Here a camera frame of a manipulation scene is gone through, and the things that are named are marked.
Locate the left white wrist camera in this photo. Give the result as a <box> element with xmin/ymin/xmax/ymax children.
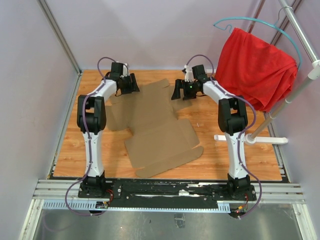
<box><xmin>120</xmin><ymin>63</ymin><xmax>130</xmax><ymax>78</ymax></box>

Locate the red cloth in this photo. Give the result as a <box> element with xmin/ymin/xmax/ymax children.
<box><xmin>215</xmin><ymin>28</ymin><xmax>298</xmax><ymax>112</ymax></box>

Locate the brown cardboard box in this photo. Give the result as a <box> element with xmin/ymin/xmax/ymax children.
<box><xmin>105</xmin><ymin>79</ymin><xmax>204</xmax><ymax>178</ymax></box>

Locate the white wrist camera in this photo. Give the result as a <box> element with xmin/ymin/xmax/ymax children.
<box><xmin>182</xmin><ymin>65</ymin><xmax>194</xmax><ymax>83</ymax></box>
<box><xmin>120</xmin><ymin>63</ymin><xmax>130</xmax><ymax>78</ymax></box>

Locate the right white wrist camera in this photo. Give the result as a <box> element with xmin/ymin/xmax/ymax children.
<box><xmin>182</xmin><ymin>65</ymin><xmax>194</xmax><ymax>83</ymax></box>

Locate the aluminium rail frame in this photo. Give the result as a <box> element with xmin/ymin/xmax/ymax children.
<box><xmin>19</xmin><ymin>178</ymin><xmax>320</xmax><ymax>240</ymax></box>

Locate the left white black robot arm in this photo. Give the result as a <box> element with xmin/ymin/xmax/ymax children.
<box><xmin>76</xmin><ymin>62</ymin><xmax>140</xmax><ymax>198</ymax></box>

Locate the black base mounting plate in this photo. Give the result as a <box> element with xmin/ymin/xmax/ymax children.
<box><xmin>88</xmin><ymin>178</ymin><xmax>257</xmax><ymax>210</ymax></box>

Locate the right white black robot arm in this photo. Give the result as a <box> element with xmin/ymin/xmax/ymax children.
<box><xmin>171</xmin><ymin>64</ymin><xmax>251</xmax><ymax>200</ymax></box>

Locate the teal clothes hanger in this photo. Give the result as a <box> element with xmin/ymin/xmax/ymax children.
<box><xmin>212</xmin><ymin>16</ymin><xmax>303</xmax><ymax>68</ymax></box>

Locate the white clothes rack stand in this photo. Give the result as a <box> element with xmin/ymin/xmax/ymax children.
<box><xmin>215</xmin><ymin>0</ymin><xmax>320</xmax><ymax>145</ymax></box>

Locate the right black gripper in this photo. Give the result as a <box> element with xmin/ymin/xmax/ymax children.
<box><xmin>171</xmin><ymin>79</ymin><xmax>199</xmax><ymax>101</ymax></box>

